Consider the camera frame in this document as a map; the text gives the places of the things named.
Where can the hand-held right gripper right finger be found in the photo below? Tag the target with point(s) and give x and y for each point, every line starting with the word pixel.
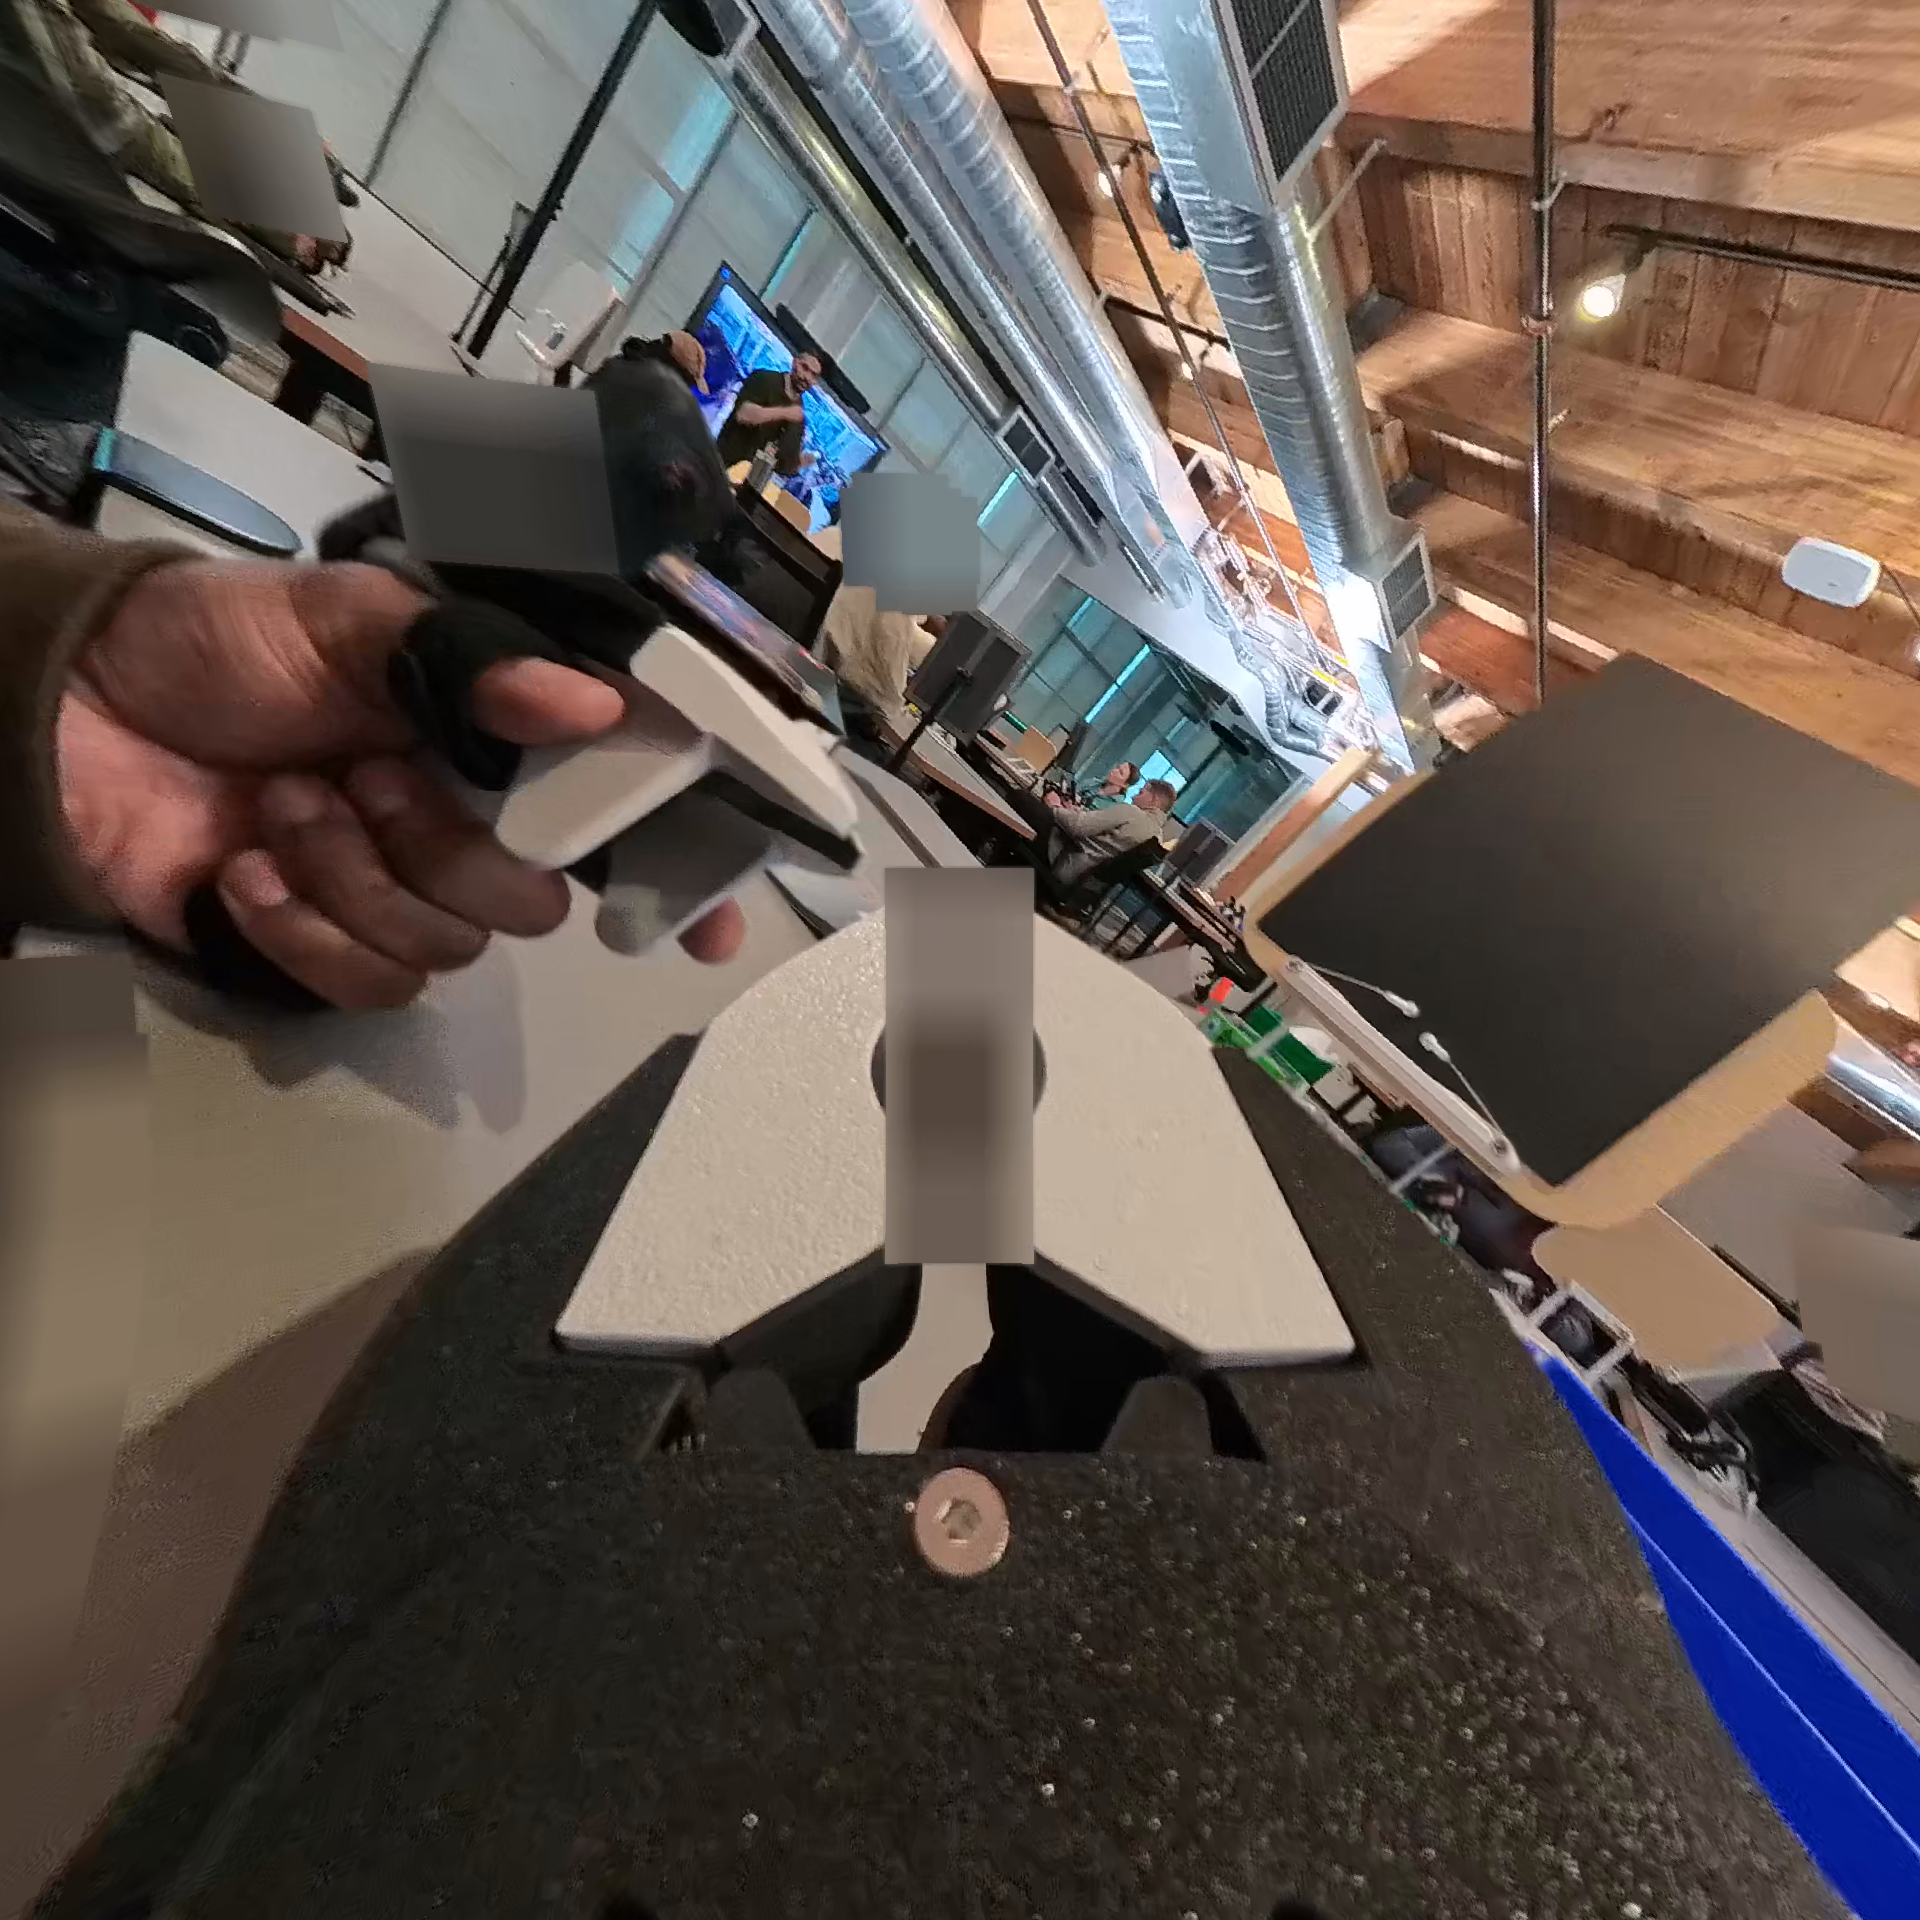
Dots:
pixel 1185 1185

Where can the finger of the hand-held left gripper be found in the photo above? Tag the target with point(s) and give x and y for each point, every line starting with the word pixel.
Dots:
pixel 734 720
pixel 676 893

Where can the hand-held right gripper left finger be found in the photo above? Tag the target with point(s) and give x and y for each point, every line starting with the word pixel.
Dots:
pixel 721 1172

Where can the blue plastic bin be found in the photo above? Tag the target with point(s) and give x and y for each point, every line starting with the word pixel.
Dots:
pixel 1770 1652

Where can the person's left forearm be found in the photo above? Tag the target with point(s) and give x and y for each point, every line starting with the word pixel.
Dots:
pixel 76 629

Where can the black felt desk divider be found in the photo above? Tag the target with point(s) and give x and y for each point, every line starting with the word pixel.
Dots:
pixel 1575 931

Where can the person's left hand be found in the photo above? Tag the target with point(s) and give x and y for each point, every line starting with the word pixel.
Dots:
pixel 241 751

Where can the green crates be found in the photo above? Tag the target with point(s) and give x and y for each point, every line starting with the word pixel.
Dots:
pixel 1261 1037

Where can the dark oval plate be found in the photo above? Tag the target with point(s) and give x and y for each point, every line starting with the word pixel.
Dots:
pixel 196 495

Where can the white ceiling access point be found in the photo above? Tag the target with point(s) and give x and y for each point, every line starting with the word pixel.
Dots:
pixel 1829 572

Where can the black ceiling rod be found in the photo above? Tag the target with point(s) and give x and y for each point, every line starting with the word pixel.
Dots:
pixel 1541 300

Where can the ceiling spot lamp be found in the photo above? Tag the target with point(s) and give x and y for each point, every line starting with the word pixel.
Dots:
pixel 1604 299

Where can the wall television screen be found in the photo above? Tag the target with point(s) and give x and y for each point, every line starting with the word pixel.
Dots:
pixel 780 329

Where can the silver ventilation duct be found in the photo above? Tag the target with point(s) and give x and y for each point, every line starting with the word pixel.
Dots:
pixel 1276 375
pixel 962 224

